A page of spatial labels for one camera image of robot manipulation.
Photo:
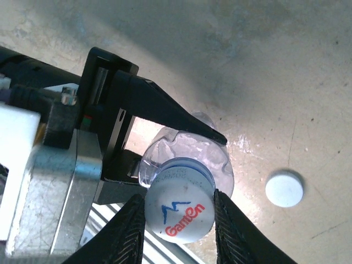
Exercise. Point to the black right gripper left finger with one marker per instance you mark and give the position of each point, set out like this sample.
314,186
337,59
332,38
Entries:
121,236

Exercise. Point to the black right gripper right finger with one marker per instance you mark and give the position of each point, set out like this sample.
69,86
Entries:
233,239

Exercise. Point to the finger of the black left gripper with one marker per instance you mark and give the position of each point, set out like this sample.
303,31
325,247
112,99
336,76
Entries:
165,110
133,165

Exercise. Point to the plain white bottle cap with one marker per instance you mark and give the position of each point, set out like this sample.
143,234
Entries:
284,188

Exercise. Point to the white cap red blue print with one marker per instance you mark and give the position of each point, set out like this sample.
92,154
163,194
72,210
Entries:
178,209

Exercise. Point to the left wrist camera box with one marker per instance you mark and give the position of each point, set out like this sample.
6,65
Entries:
55,192

